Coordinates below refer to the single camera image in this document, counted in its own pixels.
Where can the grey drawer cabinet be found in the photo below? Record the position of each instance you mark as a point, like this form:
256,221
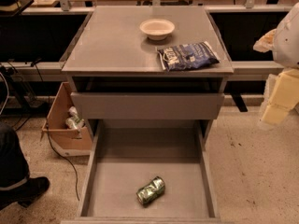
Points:
113,56

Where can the open middle drawer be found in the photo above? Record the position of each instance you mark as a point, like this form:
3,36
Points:
125,159

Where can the black shoe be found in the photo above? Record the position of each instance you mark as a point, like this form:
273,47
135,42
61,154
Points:
25,194

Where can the crushed green can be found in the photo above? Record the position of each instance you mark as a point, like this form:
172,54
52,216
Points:
150,192

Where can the white bowl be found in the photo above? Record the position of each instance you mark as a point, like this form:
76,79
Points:
157,29

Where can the blue chip bag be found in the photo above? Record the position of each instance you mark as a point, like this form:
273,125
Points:
184,57

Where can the white bottle in box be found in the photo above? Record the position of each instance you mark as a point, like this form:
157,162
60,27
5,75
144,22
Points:
74,122

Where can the dark trouser leg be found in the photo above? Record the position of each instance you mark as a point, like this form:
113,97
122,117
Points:
14,169

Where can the cardboard box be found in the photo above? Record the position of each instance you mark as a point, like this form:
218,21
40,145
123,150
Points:
67,141

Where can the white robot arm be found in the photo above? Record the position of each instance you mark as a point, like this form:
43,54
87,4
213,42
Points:
286,40

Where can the closed top drawer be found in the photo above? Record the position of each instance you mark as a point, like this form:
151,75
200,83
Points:
147,105

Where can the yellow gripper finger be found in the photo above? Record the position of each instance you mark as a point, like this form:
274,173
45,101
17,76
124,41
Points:
281,96
266,42

